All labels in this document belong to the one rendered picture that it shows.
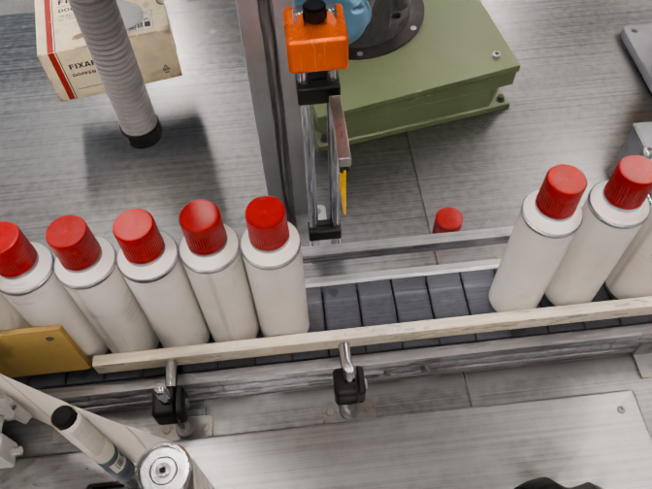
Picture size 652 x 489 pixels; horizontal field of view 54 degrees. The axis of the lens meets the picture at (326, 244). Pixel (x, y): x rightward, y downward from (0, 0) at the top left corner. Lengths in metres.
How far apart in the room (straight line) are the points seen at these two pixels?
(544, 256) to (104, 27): 0.40
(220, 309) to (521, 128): 0.53
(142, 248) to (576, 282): 0.41
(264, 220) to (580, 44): 0.72
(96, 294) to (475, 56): 0.59
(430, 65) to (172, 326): 0.50
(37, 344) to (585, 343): 0.54
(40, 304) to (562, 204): 0.44
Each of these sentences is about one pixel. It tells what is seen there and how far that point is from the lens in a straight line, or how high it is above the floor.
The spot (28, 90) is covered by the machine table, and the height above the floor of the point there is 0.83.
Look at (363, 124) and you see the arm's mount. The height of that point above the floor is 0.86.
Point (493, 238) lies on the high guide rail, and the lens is 0.66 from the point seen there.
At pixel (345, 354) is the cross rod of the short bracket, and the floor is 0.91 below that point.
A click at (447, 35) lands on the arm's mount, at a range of 0.94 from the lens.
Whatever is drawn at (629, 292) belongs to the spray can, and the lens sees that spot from 0.73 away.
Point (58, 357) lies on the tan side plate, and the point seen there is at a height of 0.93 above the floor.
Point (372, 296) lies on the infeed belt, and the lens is 0.70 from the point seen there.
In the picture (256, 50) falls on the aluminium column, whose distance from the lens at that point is 0.56.
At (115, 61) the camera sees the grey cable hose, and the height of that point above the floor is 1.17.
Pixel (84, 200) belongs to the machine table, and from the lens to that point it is 0.90.
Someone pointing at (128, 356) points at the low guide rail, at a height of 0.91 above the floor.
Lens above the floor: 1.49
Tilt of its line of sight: 56 degrees down
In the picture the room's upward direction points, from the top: 3 degrees counter-clockwise
